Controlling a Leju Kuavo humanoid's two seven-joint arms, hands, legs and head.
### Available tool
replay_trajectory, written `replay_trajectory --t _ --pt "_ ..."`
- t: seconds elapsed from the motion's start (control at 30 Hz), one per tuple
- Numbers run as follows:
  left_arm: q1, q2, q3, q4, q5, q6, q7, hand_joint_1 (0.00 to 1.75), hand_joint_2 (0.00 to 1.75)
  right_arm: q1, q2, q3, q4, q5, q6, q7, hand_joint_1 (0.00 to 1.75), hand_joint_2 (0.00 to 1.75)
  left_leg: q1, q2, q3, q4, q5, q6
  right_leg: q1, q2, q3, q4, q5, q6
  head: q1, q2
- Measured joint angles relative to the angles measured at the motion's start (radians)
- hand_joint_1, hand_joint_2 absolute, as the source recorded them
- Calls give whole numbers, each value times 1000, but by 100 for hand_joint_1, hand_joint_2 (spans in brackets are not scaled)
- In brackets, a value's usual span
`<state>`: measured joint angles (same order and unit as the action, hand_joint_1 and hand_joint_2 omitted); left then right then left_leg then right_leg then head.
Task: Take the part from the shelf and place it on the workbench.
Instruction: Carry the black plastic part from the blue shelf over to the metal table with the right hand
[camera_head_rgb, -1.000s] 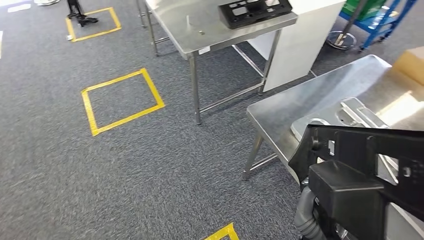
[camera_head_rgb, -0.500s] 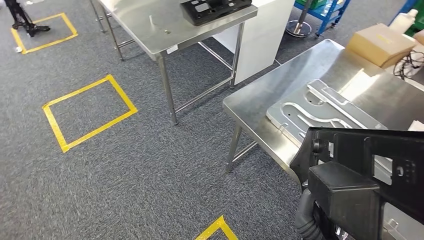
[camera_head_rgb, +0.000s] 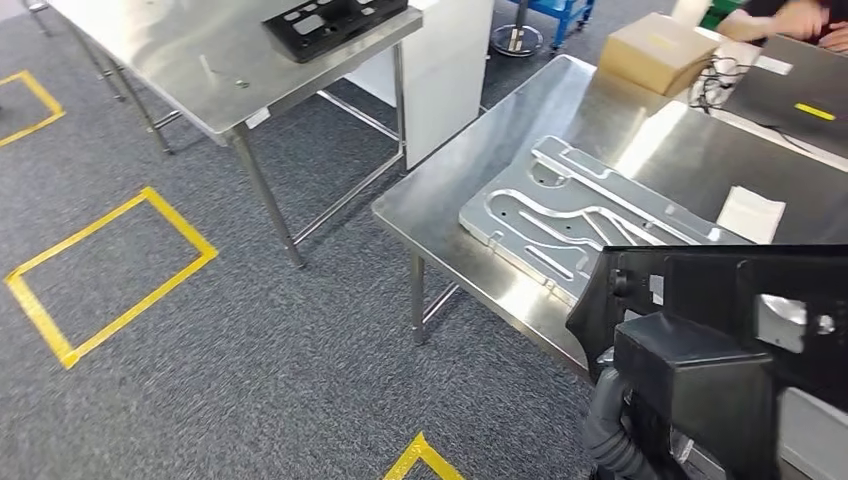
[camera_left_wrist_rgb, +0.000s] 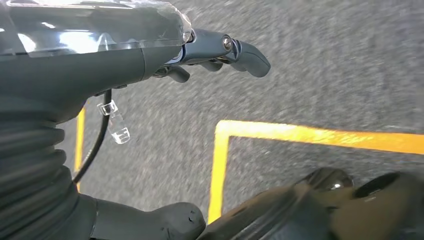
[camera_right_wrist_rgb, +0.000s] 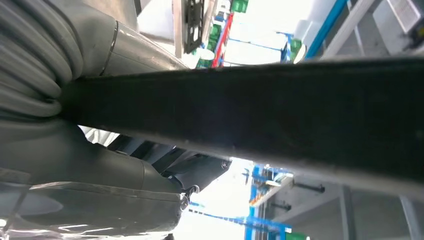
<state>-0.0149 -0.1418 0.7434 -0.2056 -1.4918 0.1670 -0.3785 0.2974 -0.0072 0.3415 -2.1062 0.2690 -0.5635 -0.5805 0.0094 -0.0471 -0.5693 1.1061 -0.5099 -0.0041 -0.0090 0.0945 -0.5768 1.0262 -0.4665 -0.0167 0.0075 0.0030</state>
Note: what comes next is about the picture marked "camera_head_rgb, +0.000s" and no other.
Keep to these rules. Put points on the person's forearm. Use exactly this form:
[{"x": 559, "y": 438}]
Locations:
[{"x": 742, "y": 25}]

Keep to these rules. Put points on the blue metal cart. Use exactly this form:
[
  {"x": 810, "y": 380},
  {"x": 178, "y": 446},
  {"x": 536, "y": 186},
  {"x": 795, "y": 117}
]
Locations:
[{"x": 566, "y": 13}]

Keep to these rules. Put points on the person's hand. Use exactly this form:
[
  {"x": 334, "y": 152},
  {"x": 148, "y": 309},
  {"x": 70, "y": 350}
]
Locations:
[
  {"x": 836, "y": 40},
  {"x": 802, "y": 20}
]

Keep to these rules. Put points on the brown cardboard box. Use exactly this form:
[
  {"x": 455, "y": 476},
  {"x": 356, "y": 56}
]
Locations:
[{"x": 656, "y": 50}]

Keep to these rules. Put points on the stainless steel side table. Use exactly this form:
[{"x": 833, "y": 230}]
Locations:
[{"x": 199, "y": 66}]

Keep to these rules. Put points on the chrome stanchion with round base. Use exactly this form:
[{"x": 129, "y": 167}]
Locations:
[{"x": 517, "y": 40}]

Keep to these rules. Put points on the white folded paper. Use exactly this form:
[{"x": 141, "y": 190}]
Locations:
[{"x": 752, "y": 215}]

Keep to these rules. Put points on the stainless steel workbench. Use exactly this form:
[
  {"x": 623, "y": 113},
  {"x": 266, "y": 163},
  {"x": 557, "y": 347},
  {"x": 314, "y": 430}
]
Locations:
[{"x": 563, "y": 112}]

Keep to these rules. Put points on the white cabinet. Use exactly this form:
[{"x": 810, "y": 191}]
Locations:
[{"x": 444, "y": 79}]

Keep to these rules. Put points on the grey case yellow label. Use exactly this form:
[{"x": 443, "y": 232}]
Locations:
[{"x": 782, "y": 93}]

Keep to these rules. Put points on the black plastic plate frame part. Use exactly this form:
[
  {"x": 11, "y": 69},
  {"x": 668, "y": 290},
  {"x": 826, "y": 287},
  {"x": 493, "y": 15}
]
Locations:
[
  {"x": 696, "y": 384},
  {"x": 371, "y": 16}
]

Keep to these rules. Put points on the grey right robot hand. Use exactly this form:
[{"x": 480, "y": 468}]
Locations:
[{"x": 606, "y": 358}]

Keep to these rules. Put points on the machined aluminium fixture plate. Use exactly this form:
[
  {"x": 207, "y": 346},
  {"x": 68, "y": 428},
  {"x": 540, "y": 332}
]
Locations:
[{"x": 503, "y": 232}]

